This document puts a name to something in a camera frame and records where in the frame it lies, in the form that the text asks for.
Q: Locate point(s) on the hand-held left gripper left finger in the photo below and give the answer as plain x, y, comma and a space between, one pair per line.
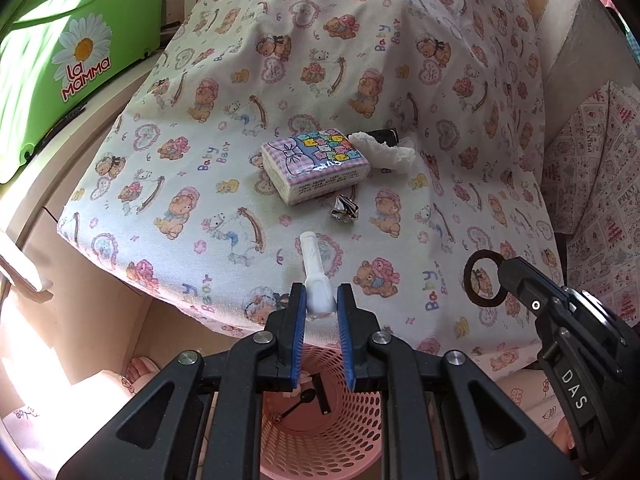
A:
297, 335

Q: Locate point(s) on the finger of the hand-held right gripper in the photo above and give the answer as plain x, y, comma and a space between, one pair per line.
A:
547, 279
530, 305

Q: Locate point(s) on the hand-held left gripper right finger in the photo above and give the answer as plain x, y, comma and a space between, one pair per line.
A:
345, 335

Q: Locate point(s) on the black plastic spoon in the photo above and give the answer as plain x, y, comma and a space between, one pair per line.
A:
307, 396

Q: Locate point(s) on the pink perforated plastic basket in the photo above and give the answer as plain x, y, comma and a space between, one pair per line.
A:
325, 440

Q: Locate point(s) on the foil ball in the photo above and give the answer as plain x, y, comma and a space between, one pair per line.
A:
345, 208

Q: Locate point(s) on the patterned tissue pack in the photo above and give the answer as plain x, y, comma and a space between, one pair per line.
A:
315, 160

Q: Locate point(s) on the white tissue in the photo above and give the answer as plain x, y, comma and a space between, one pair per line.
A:
385, 152

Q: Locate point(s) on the small black tube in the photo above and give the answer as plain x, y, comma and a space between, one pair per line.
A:
385, 135

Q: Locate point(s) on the person's right hand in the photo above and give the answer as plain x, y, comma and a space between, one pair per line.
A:
564, 440

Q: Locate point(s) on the pink print cloth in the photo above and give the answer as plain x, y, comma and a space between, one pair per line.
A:
600, 185

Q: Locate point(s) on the person's left foot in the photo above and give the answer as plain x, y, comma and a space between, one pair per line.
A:
140, 366

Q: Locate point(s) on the pink slipper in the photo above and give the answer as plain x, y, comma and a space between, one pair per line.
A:
132, 385

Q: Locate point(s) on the bear print cloth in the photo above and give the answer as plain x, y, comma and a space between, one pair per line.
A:
175, 185

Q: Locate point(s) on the beige cabinet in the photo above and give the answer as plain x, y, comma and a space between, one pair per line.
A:
75, 285

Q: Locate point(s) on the green plastic storage box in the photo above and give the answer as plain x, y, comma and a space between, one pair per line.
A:
50, 60

